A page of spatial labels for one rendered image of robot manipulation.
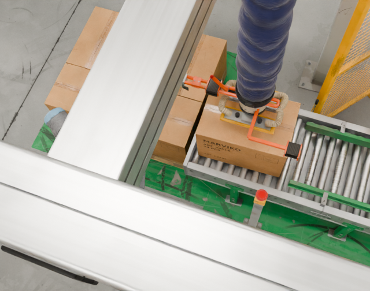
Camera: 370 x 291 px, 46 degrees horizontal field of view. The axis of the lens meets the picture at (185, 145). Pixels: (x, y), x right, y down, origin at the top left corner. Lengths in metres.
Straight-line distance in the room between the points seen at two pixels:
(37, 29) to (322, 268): 4.58
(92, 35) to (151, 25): 3.25
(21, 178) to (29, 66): 4.21
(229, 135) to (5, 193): 2.48
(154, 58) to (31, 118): 3.73
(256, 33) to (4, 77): 3.15
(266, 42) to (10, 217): 1.70
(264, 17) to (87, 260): 1.58
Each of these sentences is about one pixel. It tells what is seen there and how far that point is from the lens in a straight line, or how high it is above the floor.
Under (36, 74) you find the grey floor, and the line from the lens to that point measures 4.52.
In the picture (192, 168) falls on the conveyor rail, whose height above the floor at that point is 0.59.
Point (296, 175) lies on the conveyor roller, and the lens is 3.20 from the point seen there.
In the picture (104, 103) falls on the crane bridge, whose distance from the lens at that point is 0.58.
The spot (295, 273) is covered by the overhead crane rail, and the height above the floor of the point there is 3.21.
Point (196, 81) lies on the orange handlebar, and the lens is 2.69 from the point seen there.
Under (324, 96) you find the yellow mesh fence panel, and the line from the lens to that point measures 3.22.
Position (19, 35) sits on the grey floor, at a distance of 4.85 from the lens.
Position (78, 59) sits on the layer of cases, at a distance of 3.78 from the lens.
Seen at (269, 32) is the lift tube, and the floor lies 1.99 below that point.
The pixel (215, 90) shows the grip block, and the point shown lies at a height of 1.22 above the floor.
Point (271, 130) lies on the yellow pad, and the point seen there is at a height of 1.10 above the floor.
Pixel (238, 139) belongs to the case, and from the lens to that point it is 2.82.
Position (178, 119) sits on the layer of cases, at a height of 0.54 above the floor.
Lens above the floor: 3.55
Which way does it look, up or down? 68 degrees down
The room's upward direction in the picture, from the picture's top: 12 degrees counter-clockwise
